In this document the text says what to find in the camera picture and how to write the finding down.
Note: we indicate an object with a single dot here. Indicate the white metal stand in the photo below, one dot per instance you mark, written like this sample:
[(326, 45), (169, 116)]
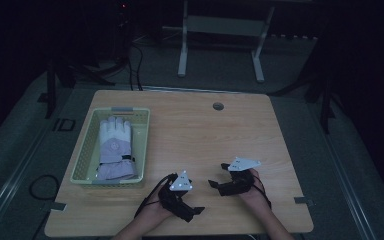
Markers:
[(223, 26)]

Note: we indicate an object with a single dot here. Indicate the pale yellow plastic basket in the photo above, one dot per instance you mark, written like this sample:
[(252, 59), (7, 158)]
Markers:
[(86, 150)]

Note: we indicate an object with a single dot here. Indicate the person's left hand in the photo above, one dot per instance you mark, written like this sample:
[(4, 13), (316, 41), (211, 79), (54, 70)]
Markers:
[(158, 213)]

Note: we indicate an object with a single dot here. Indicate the lavender white ski glove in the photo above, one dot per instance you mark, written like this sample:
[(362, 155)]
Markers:
[(100, 175), (115, 146)]

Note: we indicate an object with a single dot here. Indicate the person's right hand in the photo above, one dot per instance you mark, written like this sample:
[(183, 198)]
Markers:
[(256, 196)]

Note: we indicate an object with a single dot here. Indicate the grey tape piece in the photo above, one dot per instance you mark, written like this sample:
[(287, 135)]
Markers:
[(57, 206), (303, 200)]

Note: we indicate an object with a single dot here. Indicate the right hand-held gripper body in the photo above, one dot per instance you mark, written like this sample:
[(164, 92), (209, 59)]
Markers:
[(240, 181)]

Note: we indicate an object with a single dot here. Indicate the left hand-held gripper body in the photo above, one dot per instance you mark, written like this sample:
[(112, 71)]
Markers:
[(176, 196)]

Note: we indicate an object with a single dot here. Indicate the black tripod stand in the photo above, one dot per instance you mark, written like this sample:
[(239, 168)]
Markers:
[(323, 93), (66, 73)]

